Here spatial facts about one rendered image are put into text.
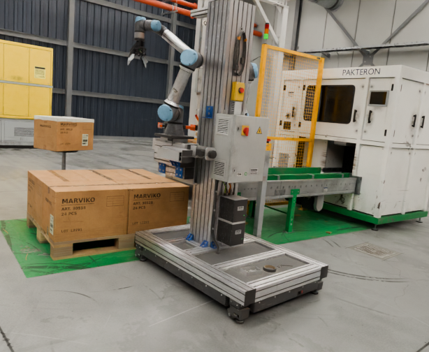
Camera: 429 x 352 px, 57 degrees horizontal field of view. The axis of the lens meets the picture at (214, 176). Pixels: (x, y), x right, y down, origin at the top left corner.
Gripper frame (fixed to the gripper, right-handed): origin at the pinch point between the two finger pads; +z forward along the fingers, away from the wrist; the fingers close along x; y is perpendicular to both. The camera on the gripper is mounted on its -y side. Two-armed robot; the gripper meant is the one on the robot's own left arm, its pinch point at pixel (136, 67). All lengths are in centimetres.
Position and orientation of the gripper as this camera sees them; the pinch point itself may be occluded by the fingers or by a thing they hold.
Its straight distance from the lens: 313.1
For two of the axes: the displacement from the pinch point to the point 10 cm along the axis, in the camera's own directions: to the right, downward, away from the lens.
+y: 6.5, 1.7, -7.4
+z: -0.9, 9.8, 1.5
